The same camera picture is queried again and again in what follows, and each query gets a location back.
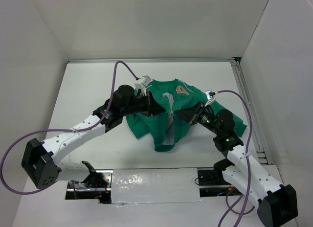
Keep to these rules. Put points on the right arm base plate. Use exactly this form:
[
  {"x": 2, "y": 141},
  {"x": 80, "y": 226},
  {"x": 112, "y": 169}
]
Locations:
[{"x": 213, "y": 185}]

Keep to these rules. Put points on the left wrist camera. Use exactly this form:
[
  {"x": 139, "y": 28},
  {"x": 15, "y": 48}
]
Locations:
[{"x": 141, "y": 84}]

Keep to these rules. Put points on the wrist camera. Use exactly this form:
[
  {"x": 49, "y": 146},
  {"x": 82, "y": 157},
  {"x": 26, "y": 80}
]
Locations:
[
  {"x": 141, "y": 84},
  {"x": 210, "y": 97}
]

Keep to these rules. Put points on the green jacket with white lettering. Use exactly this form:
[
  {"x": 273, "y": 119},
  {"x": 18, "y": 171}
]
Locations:
[{"x": 171, "y": 95}]

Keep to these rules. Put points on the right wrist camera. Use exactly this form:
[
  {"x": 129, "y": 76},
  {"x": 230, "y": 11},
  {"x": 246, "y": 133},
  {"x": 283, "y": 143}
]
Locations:
[{"x": 210, "y": 97}]

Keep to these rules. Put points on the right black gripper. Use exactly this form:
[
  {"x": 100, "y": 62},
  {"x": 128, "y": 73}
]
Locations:
[{"x": 191, "y": 114}]

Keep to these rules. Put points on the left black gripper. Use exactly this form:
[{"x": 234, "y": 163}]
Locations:
[{"x": 152, "y": 107}]

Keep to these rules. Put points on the aluminium frame rail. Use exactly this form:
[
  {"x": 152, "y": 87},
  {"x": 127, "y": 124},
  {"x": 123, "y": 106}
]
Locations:
[{"x": 87, "y": 84}]

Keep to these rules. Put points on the silver tape patch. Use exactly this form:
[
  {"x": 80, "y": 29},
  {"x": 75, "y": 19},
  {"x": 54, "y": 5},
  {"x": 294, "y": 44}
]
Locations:
[{"x": 154, "y": 186}]

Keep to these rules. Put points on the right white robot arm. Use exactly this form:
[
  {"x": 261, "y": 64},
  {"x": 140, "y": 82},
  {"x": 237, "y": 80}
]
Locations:
[{"x": 275, "y": 203}]

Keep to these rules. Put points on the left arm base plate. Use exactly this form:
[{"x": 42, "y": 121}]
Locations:
[{"x": 97, "y": 188}]

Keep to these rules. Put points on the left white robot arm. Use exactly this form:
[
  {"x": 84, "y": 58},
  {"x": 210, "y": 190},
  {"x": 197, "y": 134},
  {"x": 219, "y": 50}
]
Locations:
[{"x": 42, "y": 160}]

